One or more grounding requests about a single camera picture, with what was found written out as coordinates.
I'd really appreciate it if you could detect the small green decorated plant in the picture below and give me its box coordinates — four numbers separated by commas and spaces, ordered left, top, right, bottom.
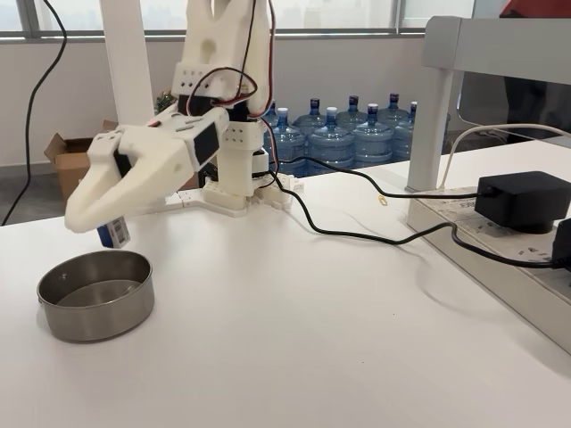
153, 90, 180, 113

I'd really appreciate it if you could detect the hanging black cable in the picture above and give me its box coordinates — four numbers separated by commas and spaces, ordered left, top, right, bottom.
0, 0, 69, 227

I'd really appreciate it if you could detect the small white and blue box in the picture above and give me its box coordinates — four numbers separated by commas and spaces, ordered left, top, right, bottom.
96, 216, 133, 250

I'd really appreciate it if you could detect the black power adapter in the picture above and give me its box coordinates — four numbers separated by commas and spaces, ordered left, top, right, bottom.
473, 170, 567, 235

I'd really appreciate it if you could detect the red white black servo cable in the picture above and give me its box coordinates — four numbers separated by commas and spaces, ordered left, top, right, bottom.
186, 0, 261, 119

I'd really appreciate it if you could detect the person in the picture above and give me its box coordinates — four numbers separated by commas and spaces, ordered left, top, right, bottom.
498, 0, 571, 146

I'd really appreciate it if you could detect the black power cable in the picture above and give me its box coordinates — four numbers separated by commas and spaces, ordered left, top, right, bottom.
267, 171, 571, 270
267, 155, 496, 200

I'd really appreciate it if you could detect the round metal bowl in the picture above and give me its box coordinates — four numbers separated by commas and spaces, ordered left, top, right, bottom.
36, 249, 156, 343

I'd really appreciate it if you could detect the white power cable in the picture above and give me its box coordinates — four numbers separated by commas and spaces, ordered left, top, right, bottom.
439, 123, 571, 191

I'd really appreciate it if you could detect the brown cardboard box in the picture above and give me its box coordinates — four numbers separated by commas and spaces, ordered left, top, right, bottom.
43, 119, 200, 202

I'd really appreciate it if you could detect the white desk shelf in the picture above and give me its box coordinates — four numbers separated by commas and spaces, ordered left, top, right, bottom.
405, 15, 571, 193

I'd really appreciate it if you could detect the blue water jug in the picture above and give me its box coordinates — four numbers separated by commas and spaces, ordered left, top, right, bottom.
306, 105, 357, 170
392, 101, 418, 162
294, 96, 332, 131
377, 92, 414, 128
352, 102, 396, 169
262, 106, 309, 177
335, 94, 369, 131

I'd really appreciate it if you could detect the black plug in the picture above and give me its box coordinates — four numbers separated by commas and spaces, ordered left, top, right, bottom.
551, 218, 571, 269

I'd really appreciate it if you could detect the white power strip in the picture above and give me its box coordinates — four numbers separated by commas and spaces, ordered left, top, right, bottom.
406, 185, 571, 363

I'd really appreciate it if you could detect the white square pillar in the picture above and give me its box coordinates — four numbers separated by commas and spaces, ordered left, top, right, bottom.
98, 0, 156, 131

